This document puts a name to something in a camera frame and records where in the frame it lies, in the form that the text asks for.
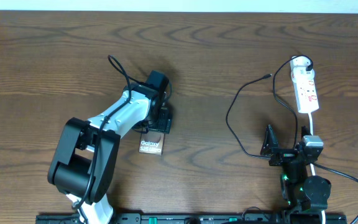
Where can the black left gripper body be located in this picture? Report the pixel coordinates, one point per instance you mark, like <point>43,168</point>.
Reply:
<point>162,124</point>

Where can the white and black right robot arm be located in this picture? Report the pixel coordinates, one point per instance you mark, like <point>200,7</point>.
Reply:
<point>307,195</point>

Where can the bronze Galaxy smartphone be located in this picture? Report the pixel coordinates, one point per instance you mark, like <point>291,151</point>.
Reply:
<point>152,143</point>

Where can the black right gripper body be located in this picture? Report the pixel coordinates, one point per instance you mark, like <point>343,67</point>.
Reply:
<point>283,157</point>

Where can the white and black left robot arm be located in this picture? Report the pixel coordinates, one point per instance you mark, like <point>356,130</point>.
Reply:
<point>83,164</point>

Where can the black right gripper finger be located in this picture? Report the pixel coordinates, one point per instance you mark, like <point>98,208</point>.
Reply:
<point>270,144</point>
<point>304,131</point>

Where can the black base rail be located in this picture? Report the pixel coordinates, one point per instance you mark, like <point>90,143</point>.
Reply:
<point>135,218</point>

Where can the white power strip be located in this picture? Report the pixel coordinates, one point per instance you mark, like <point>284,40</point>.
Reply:
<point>302,76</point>

